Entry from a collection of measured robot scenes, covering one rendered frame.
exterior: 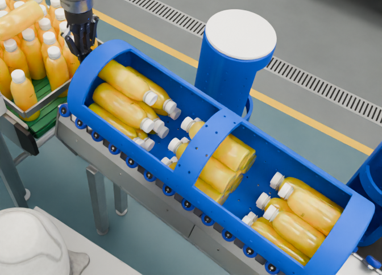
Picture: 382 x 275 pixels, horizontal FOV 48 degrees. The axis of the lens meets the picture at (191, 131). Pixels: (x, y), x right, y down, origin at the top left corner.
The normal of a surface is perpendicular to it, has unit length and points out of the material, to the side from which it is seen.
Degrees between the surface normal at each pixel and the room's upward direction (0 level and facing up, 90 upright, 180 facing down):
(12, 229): 6
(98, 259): 0
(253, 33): 0
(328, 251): 42
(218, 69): 90
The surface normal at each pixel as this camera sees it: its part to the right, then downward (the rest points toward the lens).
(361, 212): 0.24, -0.69
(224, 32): 0.11, -0.58
